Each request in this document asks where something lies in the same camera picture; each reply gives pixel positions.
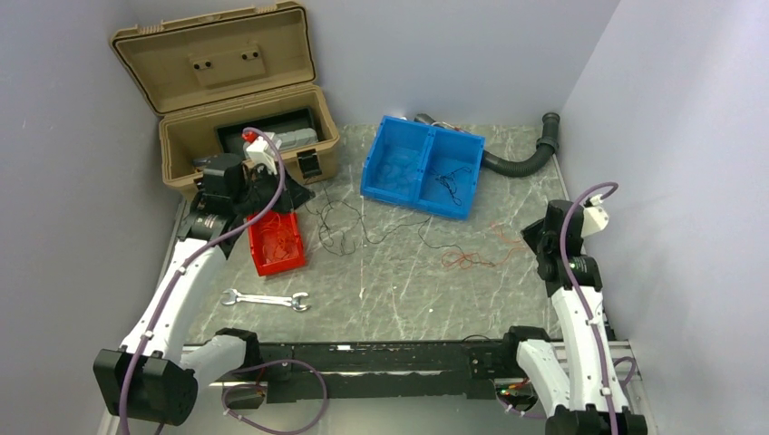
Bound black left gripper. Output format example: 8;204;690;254
232;161;315;218

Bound orange blue black wires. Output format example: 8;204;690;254
300;179;533;273

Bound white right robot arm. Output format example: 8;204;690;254
499;195;648;434

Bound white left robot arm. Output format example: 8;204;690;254
92;152;310;434

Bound red plastic bin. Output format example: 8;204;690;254
247;211;307;277

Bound grey case in toolbox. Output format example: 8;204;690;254
275;128;318;150

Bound silver open-end wrench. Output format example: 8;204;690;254
220;288;311;313

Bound blue plastic divided bin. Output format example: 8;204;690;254
360;116;485;220

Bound tan plastic toolbox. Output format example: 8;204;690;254
111;1;340;199

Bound orange wires in red bin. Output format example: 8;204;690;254
261;216;302;262

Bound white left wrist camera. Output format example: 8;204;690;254
241;131;282;175

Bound black wires in blue bin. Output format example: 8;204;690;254
429;167;476;208

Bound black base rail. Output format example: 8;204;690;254
213;338;526;404

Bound grey corrugated hose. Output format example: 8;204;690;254
414;111;561;179

